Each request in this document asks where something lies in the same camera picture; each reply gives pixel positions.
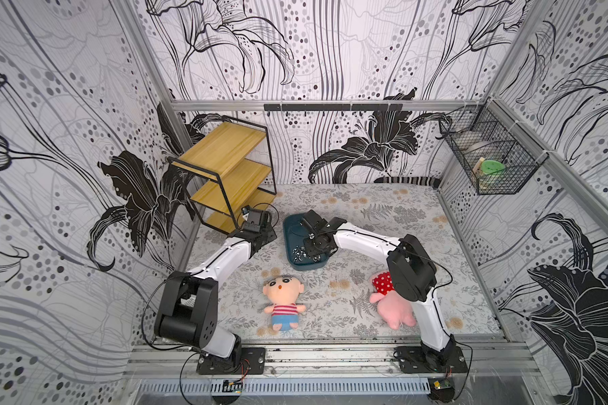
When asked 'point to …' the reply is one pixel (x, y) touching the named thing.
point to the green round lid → (490, 166)
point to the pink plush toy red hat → (393, 308)
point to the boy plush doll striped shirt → (284, 292)
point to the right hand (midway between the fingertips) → (314, 245)
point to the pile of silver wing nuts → (300, 251)
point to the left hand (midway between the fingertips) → (269, 236)
